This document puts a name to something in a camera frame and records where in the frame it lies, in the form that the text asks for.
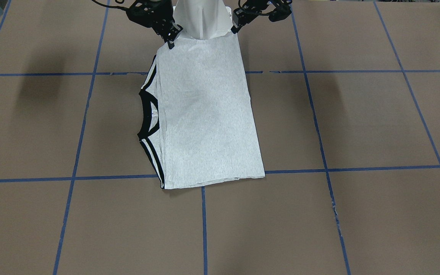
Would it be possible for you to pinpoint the grey cartoon print t-shirt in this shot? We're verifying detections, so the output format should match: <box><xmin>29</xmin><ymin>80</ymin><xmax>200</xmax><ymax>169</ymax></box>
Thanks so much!
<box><xmin>138</xmin><ymin>33</ymin><xmax>265</xmax><ymax>189</ymax></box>

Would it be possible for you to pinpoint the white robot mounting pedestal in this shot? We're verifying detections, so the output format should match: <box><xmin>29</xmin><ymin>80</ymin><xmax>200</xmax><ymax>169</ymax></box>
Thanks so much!
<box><xmin>173</xmin><ymin>0</ymin><xmax>233</xmax><ymax>40</ymax></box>

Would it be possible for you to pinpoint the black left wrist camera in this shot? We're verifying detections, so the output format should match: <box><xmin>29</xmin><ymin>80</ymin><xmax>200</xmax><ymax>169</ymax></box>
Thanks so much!
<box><xmin>268</xmin><ymin>0</ymin><xmax>292</xmax><ymax>22</ymax></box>

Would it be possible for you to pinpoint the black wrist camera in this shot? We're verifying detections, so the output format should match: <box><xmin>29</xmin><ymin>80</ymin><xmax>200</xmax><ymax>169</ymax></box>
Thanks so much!
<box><xmin>268</xmin><ymin>0</ymin><xmax>292</xmax><ymax>22</ymax></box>
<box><xmin>126</xmin><ymin>0</ymin><xmax>153</xmax><ymax>28</ymax></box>

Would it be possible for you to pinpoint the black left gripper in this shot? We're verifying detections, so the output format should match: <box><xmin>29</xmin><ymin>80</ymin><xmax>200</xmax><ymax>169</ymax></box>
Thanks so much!
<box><xmin>231</xmin><ymin>0</ymin><xmax>276</xmax><ymax>34</ymax></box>

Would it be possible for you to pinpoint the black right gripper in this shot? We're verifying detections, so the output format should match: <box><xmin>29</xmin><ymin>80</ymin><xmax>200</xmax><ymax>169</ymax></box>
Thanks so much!
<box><xmin>149</xmin><ymin>0</ymin><xmax>183</xmax><ymax>49</ymax></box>

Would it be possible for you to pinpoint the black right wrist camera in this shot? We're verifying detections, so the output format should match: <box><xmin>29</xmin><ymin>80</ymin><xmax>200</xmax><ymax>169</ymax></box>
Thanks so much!
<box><xmin>126</xmin><ymin>0</ymin><xmax>153</xmax><ymax>28</ymax></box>

